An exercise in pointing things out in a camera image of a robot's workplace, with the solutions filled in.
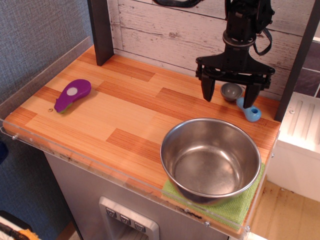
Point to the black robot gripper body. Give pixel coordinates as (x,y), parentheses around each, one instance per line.
(236,65)

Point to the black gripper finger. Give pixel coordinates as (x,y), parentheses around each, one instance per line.
(207,86)
(251,93)

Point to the blue spoon with grey bowl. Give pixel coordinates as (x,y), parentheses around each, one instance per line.
(232,92)

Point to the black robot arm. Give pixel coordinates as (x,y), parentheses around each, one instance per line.
(245,20)

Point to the purple toy eggplant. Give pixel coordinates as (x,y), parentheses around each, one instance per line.
(75,90)

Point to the stainless steel bowl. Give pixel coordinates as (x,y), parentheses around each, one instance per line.
(208,160)

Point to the white toy sink unit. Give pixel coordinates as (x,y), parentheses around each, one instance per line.
(295,163)

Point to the green cloth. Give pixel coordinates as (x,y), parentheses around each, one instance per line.
(230,211)

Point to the grey toy fridge cabinet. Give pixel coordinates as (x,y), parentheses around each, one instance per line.
(104,209)

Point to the orange object bottom left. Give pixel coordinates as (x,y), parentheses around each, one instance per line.
(26,234)

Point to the dark right post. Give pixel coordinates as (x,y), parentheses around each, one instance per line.
(302,52)

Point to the clear acrylic guard rail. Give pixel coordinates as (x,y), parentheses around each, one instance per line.
(140,180)

